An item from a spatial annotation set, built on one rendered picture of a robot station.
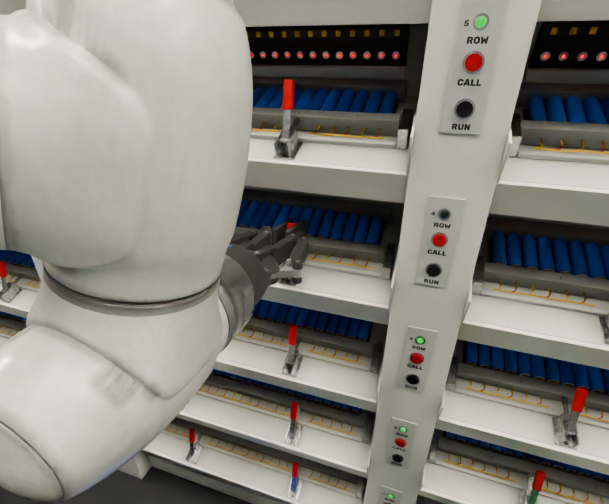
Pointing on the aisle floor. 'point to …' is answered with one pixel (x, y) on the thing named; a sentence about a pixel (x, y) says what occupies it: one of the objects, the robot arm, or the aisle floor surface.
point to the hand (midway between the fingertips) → (289, 234)
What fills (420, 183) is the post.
